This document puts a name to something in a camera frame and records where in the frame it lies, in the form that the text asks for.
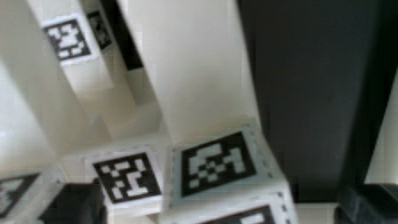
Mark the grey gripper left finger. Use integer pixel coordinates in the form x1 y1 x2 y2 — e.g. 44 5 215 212
39 180 108 224

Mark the white chair leg block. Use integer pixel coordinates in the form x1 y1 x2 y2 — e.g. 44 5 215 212
26 0 128 94

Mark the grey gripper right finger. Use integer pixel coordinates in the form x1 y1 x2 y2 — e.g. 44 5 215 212
334 184 398 224

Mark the white tagged cube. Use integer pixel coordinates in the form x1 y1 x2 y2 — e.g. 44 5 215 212
0 167 65 224
158 123 298 224

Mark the white block right edge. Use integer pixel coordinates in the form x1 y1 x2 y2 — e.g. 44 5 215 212
366 75 398 184

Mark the white chair back frame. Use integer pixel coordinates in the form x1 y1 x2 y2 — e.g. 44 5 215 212
0 0 264 224

